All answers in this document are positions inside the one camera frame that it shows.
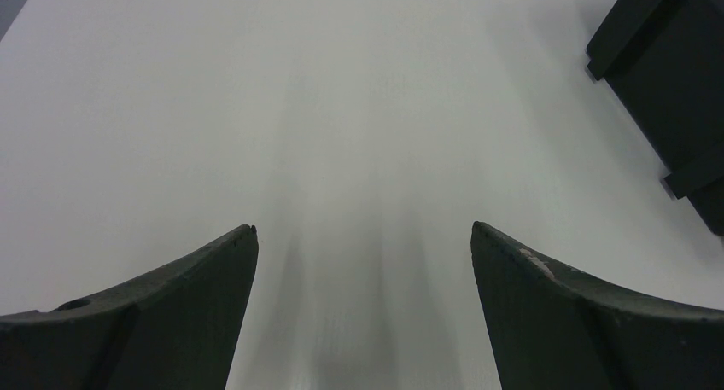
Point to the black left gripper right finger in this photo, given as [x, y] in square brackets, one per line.
[552, 326]

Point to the black plastic bin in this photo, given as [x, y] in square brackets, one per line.
[664, 61]

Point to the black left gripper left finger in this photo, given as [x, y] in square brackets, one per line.
[175, 327]

